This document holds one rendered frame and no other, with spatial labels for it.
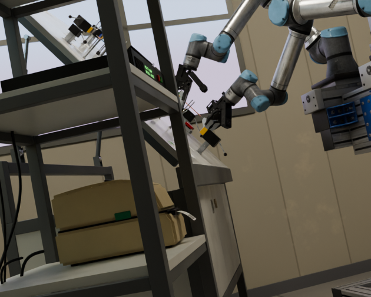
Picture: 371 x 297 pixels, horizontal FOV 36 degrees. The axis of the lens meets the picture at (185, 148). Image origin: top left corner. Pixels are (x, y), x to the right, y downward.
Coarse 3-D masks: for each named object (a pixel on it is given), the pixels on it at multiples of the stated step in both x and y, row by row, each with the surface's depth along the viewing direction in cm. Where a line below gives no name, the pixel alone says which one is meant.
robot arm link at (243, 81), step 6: (246, 72) 252; (252, 72) 256; (240, 78) 254; (246, 78) 252; (252, 78) 252; (234, 84) 256; (240, 84) 253; (246, 84) 252; (234, 90) 255; (240, 90) 254; (240, 96) 256
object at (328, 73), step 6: (336, 54) 256; (342, 54) 255; (348, 54) 256; (330, 60) 258; (336, 60) 256; (342, 60) 255; (348, 60) 255; (354, 60) 257; (330, 66) 257; (336, 66) 256; (342, 66) 254; (348, 66) 253; (354, 66) 254; (330, 72) 257; (336, 72) 254
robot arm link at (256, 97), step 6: (252, 84) 252; (246, 90) 251; (252, 90) 250; (258, 90) 250; (264, 90) 253; (246, 96) 252; (252, 96) 249; (258, 96) 248; (264, 96) 249; (270, 96) 253; (252, 102) 250; (258, 102) 248; (264, 102) 247; (270, 102) 254; (258, 108) 248; (264, 108) 251
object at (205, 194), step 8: (200, 192) 202; (208, 192) 223; (200, 200) 198; (208, 200) 218; (208, 208) 214; (208, 216) 210; (208, 224) 206; (216, 224) 226; (208, 232) 202; (216, 232) 221; (208, 240) 198; (216, 240) 216; (216, 248) 212; (216, 256) 208; (216, 264) 204; (224, 264) 225; (216, 272) 200; (224, 272) 220; (216, 280) 196; (224, 280) 215; (224, 288) 211
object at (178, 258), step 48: (0, 0) 168; (48, 0) 174; (96, 0) 113; (0, 96) 119; (48, 96) 114; (96, 96) 132; (144, 96) 130; (144, 144) 112; (48, 192) 174; (144, 192) 109; (192, 192) 163; (48, 240) 170; (144, 240) 109; (192, 240) 148; (0, 288) 124; (48, 288) 115; (96, 288) 110; (144, 288) 109
